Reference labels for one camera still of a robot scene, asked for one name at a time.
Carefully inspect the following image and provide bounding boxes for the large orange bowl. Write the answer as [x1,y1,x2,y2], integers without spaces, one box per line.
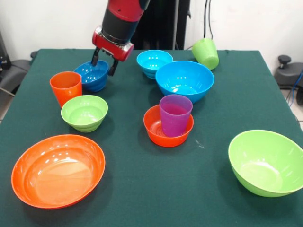
[11,134,106,210]

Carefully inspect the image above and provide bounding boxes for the black hanging cables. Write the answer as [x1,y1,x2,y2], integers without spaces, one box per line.
[202,0,215,41]

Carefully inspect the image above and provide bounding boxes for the orange cup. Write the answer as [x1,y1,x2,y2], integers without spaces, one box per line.
[49,71,83,108]

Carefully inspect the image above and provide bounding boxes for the dark green tablecloth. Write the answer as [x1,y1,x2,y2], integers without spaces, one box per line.
[0,48,303,227]

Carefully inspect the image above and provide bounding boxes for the small turquoise bowl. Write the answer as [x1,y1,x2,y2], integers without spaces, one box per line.
[136,49,174,79]

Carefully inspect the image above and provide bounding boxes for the dark blue bowl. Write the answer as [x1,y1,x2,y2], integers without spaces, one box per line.
[73,60,109,93]

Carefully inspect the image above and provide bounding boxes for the large blue bowl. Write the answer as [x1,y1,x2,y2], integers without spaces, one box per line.
[155,60,215,104]

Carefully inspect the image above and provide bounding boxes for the small green bowl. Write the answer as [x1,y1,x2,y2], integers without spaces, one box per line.
[61,95,109,133]

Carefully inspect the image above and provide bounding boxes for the large green bowl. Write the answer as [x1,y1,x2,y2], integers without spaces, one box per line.
[228,129,303,198]

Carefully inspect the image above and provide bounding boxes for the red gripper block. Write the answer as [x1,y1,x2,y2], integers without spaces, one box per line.
[91,26,135,77]

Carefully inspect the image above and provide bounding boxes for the blue cable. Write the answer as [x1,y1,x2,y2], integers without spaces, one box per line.
[286,70,303,106]

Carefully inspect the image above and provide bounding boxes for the purple cup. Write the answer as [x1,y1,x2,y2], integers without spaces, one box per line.
[159,94,193,138]

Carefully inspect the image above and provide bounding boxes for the grey pedestal leg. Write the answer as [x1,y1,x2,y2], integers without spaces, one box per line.
[0,59,33,95]
[274,55,303,88]

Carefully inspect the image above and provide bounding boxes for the small orange bowl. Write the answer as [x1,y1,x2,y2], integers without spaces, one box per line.
[143,105,195,148]

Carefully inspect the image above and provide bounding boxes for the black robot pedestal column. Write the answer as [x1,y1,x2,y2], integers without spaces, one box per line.
[129,0,191,50]

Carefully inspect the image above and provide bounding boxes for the green cup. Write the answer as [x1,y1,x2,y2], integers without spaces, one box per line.
[191,37,220,70]

